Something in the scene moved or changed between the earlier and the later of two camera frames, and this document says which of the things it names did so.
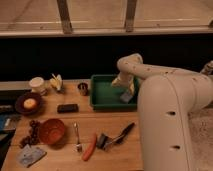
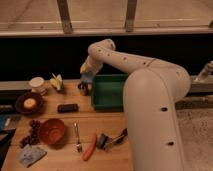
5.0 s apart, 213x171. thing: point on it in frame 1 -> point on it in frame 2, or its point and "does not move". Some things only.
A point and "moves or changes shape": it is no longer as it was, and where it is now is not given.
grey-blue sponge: (126, 97) moves or changes shape
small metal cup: (83, 88) does not move
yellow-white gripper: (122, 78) -> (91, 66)
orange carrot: (90, 148) does not move
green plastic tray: (104, 96) does not move
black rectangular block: (67, 108) does not move
